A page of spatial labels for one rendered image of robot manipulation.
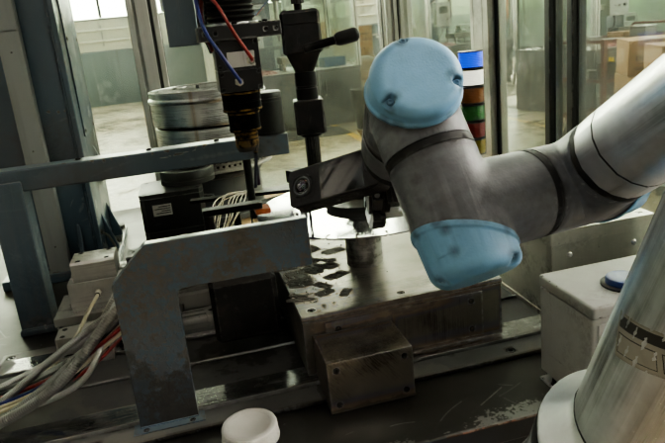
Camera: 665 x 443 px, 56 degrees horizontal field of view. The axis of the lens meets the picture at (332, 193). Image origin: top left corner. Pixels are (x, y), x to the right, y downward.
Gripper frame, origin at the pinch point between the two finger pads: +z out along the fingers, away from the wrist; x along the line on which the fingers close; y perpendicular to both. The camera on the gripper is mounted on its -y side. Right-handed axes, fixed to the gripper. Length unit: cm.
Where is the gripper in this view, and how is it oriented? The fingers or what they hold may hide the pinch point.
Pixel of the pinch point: (368, 210)
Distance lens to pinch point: 80.7
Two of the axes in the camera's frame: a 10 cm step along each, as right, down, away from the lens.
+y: 9.9, -1.1, 0.3
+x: -1.1, -9.4, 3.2
